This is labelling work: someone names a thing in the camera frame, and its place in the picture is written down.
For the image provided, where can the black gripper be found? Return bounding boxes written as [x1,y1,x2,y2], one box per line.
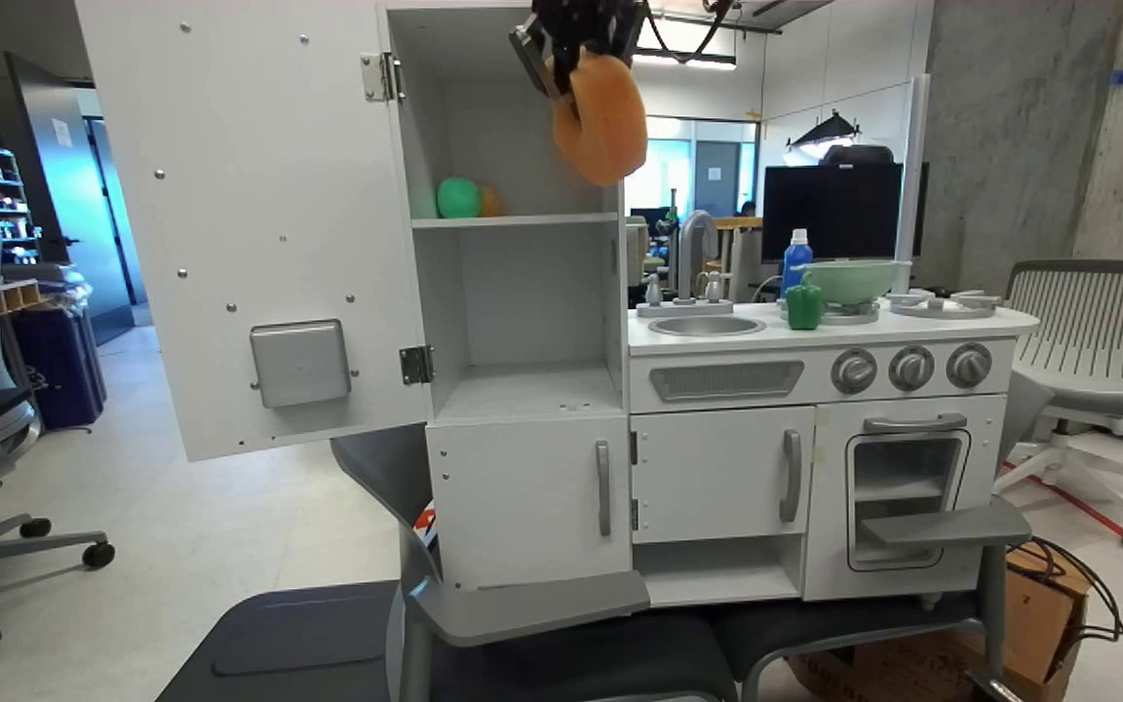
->
[507,0,652,99]

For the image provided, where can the brown cardboard box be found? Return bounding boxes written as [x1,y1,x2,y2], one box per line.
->
[786,544,1092,702]

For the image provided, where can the white mesh office chair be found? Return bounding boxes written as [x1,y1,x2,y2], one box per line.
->
[989,258,1123,554]

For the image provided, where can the pale green colander bowl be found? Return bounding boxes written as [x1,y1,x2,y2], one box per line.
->
[803,258,911,321]

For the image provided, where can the grey toy faucet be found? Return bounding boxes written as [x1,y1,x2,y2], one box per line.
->
[634,209,732,315]

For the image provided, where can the dark blue suitcase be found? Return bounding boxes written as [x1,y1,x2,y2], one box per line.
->
[9,300,109,433]

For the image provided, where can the blue bottle white cap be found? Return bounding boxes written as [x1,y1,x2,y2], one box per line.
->
[777,225,820,303]

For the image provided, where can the white short fridge door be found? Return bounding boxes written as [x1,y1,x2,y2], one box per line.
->
[426,412,634,593]

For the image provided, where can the grey stove knob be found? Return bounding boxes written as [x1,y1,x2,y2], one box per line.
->
[942,341,994,395]
[829,349,881,398]
[885,342,937,395]

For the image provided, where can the green toy ball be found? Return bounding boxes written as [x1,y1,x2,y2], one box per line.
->
[433,176,486,222]

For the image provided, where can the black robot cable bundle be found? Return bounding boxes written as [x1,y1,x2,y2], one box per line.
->
[644,0,739,68]

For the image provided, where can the small yellow-green bottle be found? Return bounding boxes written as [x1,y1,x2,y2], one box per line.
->
[699,258,730,307]

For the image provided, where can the silver toy sink basin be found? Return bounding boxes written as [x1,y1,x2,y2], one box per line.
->
[644,307,769,342]

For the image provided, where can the white sink cabinet door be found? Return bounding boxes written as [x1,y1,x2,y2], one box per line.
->
[629,404,820,547]

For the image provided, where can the toy oven door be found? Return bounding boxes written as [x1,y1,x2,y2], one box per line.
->
[843,411,976,577]

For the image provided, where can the large black monitor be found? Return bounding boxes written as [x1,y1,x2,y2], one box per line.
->
[761,159,904,267]

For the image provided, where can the black fish-shaped wall item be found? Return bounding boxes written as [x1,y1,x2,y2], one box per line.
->
[786,111,864,154]

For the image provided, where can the yellow toy cheese wedge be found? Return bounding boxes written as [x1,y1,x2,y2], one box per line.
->
[551,50,652,190]

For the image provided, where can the white toy kitchen unit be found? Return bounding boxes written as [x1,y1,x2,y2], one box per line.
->
[382,0,1040,654]

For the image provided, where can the white tall cupboard door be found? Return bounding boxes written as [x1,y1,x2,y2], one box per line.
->
[71,0,435,463]

